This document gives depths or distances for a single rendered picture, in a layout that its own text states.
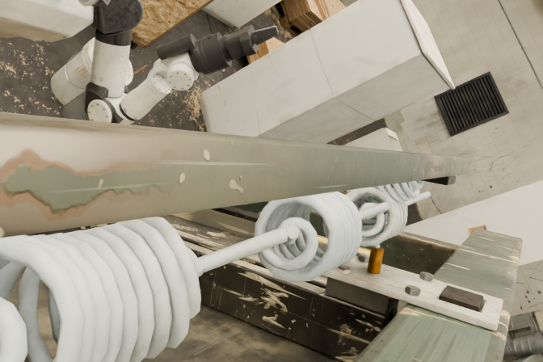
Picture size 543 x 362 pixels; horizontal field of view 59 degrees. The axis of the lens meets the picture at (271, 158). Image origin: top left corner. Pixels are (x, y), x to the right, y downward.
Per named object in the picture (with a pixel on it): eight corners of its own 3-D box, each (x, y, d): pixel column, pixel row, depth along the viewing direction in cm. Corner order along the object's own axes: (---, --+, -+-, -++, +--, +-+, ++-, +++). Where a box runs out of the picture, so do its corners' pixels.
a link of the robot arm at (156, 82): (199, 73, 119) (164, 102, 125) (199, 52, 125) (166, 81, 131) (178, 57, 115) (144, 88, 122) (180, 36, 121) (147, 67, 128)
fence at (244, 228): (68, 178, 143) (70, 164, 142) (374, 271, 97) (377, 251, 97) (53, 178, 138) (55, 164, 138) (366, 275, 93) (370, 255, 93)
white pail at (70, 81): (90, 76, 295) (142, 39, 274) (98, 119, 286) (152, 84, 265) (42, 61, 268) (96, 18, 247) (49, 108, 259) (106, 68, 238)
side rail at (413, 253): (128, 192, 165) (132, 162, 164) (462, 292, 112) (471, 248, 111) (115, 193, 160) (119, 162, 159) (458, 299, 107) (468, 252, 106)
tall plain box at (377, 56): (254, 114, 463) (427, 23, 385) (271, 171, 445) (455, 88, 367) (193, 92, 387) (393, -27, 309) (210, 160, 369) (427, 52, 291)
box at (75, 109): (84, 113, 176) (117, 91, 168) (93, 142, 174) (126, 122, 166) (56, 110, 166) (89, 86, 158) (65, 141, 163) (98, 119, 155)
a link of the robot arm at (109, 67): (73, 117, 130) (81, 37, 121) (104, 107, 141) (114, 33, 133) (108, 132, 127) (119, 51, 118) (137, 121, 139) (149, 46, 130)
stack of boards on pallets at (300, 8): (333, 27, 864) (355, 14, 843) (351, 77, 833) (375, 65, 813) (260, -36, 656) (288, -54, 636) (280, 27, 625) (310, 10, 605)
